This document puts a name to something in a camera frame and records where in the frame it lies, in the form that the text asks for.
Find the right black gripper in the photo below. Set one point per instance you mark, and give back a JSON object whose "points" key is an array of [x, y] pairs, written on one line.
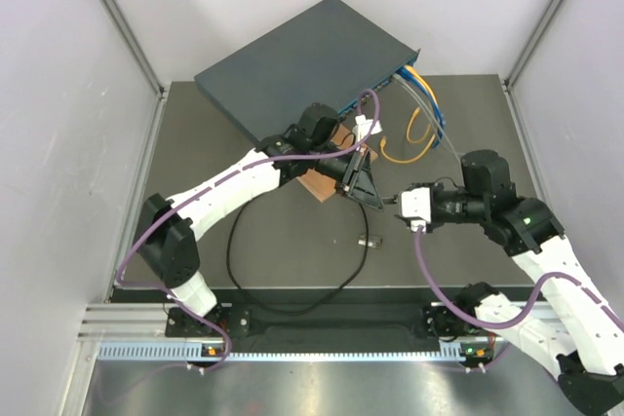
{"points": [[419, 185]]}

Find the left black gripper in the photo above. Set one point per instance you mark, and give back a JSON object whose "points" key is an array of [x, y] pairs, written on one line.
{"points": [[359, 183]]}

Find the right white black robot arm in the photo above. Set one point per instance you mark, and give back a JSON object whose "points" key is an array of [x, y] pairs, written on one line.
{"points": [[566, 325]]}

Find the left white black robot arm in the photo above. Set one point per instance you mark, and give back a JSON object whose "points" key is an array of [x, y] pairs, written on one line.
{"points": [[170, 228]]}

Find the wooden board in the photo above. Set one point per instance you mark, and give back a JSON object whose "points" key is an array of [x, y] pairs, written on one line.
{"points": [[320, 186]]}

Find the silver SFP module on table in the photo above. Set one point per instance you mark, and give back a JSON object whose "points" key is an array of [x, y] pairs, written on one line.
{"points": [[370, 242]]}

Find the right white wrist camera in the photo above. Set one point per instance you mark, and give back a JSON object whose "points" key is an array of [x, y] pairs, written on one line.
{"points": [[416, 225]]}

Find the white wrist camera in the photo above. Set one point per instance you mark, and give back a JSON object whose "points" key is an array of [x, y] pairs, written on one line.
{"points": [[416, 225], [365, 126]]}

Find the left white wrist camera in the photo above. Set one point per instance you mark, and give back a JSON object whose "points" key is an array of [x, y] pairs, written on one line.
{"points": [[365, 126]]}

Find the dark blue network switch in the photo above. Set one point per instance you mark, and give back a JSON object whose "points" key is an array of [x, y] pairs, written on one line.
{"points": [[327, 54]]}

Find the white slotted cable duct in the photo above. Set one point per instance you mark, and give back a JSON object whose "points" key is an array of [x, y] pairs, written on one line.
{"points": [[204, 352]]}

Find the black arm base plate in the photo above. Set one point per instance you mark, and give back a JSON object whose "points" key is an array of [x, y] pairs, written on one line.
{"points": [[244, 313]]}

